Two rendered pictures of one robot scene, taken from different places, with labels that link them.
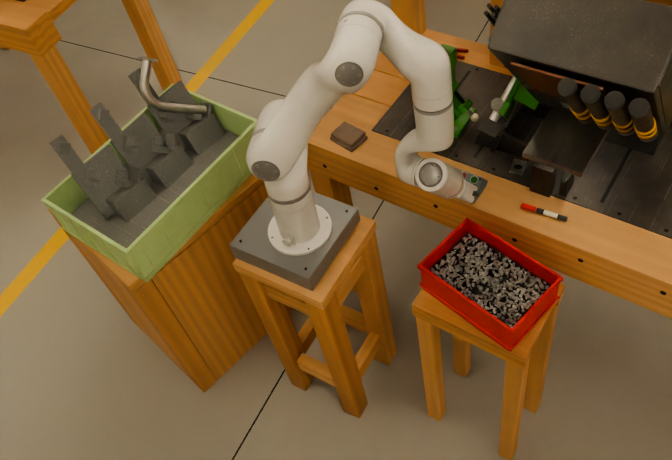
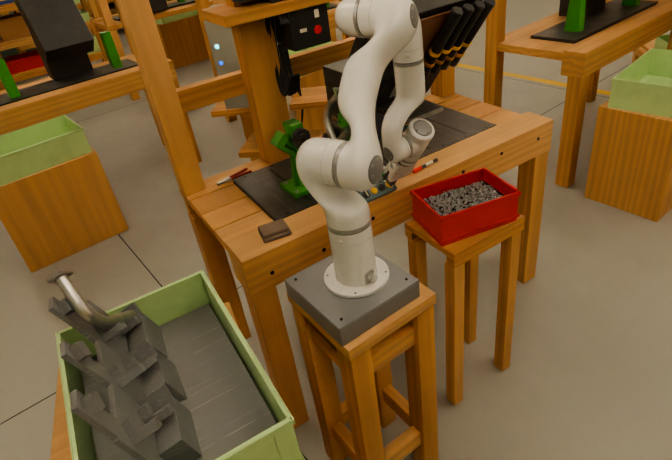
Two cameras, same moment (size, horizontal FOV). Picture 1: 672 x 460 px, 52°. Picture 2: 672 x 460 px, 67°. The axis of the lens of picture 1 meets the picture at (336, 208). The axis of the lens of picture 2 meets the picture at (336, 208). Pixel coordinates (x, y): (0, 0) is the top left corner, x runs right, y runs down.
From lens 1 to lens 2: 1.66 m
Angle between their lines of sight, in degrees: 55
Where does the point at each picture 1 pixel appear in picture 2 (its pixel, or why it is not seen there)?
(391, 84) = (235, 206)
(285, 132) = (370, 122)
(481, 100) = not seen: hidden behind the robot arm
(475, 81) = (282, 168)
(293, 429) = not seen: outside the picture
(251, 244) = (351, 311)
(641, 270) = (489, 147)
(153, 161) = (149, 384)
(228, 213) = not seen: hidden behind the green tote
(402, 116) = (280, 203)
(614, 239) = (461, 150)
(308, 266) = (404, 277)
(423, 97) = (418, 46)
